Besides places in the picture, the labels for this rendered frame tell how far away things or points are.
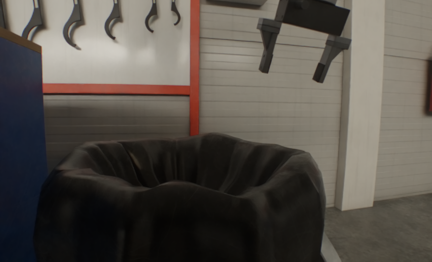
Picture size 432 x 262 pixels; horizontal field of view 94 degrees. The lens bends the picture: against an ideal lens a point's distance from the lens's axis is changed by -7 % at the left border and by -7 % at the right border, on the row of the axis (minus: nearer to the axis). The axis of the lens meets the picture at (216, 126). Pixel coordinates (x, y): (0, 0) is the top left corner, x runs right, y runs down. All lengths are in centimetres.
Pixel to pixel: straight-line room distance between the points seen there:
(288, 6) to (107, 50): 113
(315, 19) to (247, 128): 107
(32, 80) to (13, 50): 10
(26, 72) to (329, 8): 76
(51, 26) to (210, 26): 90
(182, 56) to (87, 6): 59
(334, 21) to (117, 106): 119
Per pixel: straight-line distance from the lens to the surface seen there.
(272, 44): 47
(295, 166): 35
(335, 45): 53
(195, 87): 134
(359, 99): 184
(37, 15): 156
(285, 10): 46
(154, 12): 140
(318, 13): 49
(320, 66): 54
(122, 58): 139
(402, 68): 230
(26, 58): 80
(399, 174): 239
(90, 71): 143
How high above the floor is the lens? 75
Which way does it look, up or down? 5 degrees down
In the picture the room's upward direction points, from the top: 1 degrees clockwise
